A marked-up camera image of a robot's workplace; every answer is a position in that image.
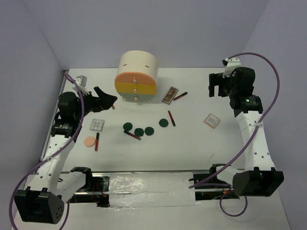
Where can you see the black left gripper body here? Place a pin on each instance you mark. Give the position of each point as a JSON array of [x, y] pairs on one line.
[[90, 105]]

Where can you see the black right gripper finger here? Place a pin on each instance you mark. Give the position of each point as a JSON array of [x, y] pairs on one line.
[[214, 78], [212, 89]]

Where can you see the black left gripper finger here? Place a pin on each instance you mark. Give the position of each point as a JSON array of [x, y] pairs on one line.
[[106, 100], [99, 92]]

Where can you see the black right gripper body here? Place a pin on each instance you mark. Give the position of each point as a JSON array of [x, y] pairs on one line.
[[226, 87]]

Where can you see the white pan makeup palette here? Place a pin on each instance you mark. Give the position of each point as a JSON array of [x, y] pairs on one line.
[[97, 125]]

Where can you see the yellow drawer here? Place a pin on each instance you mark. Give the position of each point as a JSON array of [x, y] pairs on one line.
[[135, 88]]

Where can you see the pink square compact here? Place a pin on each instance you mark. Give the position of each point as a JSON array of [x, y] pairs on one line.
[[212, 121]]

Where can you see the orange top drawer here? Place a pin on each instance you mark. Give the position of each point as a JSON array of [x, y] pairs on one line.
[[135, 78]]

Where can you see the brown eyeshadow palette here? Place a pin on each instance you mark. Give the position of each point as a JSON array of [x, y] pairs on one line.
[[170, 95]]

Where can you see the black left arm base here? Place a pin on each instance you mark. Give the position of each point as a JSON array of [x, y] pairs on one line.
[[95, 189]]

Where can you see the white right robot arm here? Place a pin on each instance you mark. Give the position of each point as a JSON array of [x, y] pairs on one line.
[[259, 176]]

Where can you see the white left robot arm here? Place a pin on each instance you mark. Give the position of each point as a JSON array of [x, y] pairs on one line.
[[43, 200]]

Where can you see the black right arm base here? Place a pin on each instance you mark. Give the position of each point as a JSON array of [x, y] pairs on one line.
[[212, 189]]

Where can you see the peach round makeup puff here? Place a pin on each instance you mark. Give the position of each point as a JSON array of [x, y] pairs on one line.
[[89, 141]]

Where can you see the green round pad leftmost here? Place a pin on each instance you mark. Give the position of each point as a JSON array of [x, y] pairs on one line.
[[127, 126]]

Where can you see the cream round drawer cabinet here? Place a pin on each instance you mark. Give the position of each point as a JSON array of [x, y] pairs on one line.
[[138, 61]]

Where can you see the red lip gloss by pads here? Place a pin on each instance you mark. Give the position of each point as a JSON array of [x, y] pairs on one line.
[[132, 135]]

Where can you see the green round pad folded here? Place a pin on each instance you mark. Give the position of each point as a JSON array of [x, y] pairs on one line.
[[139, 132]]

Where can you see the green round pad rightmost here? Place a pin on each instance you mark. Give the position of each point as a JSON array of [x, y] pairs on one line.
[[163, 122]]

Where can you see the clear plastic sheet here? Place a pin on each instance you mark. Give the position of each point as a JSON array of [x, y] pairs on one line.
[[134, 190]]

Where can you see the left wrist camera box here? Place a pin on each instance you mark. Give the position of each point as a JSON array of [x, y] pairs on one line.
[[81, 82]]

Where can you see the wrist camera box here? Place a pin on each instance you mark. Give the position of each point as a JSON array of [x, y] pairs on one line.
[[81, 82], [230, 65]]

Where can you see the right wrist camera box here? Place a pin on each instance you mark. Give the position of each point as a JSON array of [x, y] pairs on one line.
[[230, 65]]

